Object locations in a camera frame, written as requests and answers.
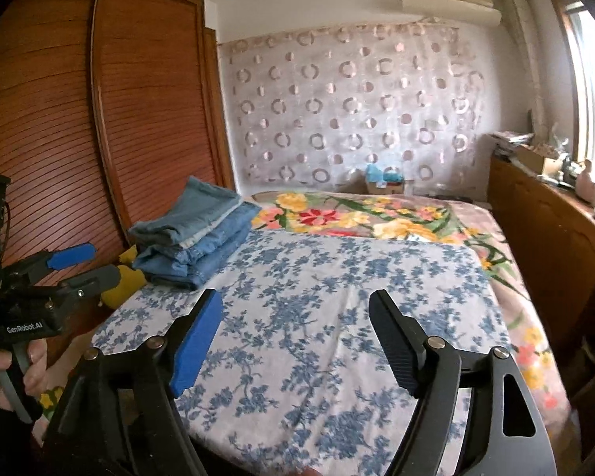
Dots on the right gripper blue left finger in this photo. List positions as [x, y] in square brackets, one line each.
[189, 339]

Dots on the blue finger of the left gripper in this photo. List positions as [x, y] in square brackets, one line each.
[41, 264]

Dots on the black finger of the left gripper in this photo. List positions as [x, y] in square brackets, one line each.
[86, 285]

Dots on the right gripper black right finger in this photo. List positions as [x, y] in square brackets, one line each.
[402, 340]

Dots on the grey-blue pants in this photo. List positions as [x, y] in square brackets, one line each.
[200, 206]

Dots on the yellow plush toy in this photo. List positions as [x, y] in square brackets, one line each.
[131, 280]

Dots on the folded blue jeans stack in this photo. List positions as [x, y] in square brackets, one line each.
[193, 267]

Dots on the blue floral white bedsheet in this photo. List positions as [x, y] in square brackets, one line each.
[296, 377]

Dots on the folded light grey jeans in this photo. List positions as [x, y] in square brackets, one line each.
[215, 232]

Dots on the blue item on box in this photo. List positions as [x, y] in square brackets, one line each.
[387, 181]

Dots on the colourful floral pink blanket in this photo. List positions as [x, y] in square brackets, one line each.
[151, 309]

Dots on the long brown wooden cabinet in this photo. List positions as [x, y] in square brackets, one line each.
[552, 238]

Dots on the brown wooden louvred wardrobe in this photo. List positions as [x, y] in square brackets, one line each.
[107, 108]

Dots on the cardboard box on cabinet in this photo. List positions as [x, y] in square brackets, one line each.
[542, 159]

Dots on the pink bottle on cabinet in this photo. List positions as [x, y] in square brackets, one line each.
[585, 186]

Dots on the circle-patterned sheer curtain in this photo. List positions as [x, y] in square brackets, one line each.
[326, 108]

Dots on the wooden framed window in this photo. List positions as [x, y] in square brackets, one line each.
[578, 25]

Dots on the white wall air conditioner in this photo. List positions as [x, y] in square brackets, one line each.
[476, 12]

